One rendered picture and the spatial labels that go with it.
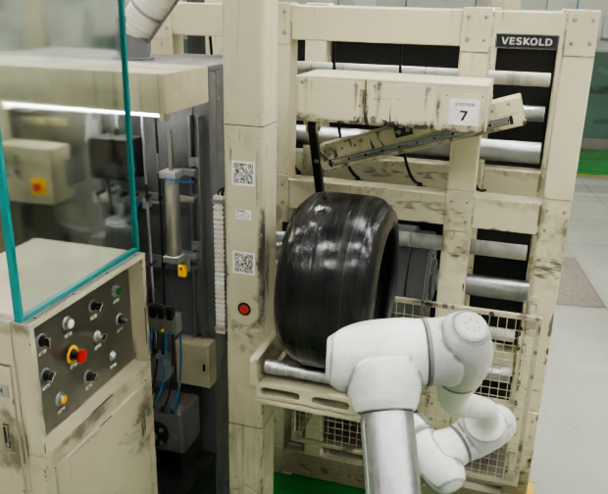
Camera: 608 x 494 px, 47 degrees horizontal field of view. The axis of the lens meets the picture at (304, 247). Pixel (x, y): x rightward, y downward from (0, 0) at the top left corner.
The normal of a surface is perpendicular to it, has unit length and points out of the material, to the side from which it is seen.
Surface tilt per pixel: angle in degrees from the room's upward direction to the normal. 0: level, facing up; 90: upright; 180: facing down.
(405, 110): 90
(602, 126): 90
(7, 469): 90
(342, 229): 36
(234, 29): 90
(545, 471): 0
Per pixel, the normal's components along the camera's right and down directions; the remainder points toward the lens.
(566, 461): 0.02, -0.94
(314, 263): -0.25, -0.23
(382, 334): -0.07, -0.62
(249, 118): -0.30, 0.31
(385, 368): -0.03, -0.25
